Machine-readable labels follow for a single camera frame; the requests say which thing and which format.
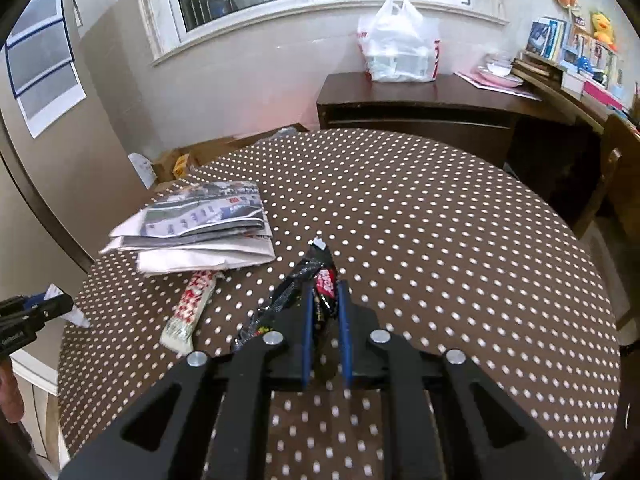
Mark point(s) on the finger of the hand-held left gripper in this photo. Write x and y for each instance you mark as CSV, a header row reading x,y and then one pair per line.
x,y
55,307

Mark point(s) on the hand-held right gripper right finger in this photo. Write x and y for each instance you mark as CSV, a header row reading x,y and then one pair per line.
x,y
345,335

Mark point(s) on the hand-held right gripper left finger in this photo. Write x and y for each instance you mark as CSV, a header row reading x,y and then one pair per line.
x,y
306,340

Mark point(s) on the torn white wrapper piece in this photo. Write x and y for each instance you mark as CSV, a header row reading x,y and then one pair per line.
x,y
75,316

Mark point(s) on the black snack wrapper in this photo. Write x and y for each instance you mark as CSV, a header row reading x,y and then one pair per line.
x,y
320,270

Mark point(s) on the person's left forearm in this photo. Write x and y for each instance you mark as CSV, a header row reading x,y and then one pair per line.
x,y
10,390

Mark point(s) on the white snack wrapper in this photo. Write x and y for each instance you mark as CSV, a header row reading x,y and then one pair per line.
x,y
190,310

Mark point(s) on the white paper card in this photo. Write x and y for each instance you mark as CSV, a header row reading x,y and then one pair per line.
x,y
142,170

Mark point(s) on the folded newspaper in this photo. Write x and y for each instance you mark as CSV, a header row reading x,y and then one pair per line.
x,y
200,210

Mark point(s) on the cardboard box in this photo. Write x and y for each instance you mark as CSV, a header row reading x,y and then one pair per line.
x,y
210,152

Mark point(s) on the dark wooden desk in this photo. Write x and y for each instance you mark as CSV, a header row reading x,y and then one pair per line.
x,y
400,92

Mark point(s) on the pink plate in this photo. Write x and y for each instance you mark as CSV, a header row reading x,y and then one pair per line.
x,y
500,80

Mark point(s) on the pink paper sheet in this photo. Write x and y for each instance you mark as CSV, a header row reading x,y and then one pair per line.
x,y
520,92

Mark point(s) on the white plastic bag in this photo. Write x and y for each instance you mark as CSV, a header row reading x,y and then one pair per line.
x,y
400,35

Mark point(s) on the white bowl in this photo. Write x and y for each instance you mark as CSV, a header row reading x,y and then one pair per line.
x,y
497,66

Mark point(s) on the row of books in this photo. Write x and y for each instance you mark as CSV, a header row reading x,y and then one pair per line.
x,y
575,75

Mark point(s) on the small blue figurine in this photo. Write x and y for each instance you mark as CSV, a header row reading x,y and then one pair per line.
x,y
583,64

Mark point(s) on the yellow duck plush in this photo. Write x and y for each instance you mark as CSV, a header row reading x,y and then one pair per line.
x,y
604,30

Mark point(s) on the dark wooden door frame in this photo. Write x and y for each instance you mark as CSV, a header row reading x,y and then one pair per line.
x,y
40,200

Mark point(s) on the grey wall poster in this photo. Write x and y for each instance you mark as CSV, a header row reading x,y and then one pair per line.
x,y
45,60

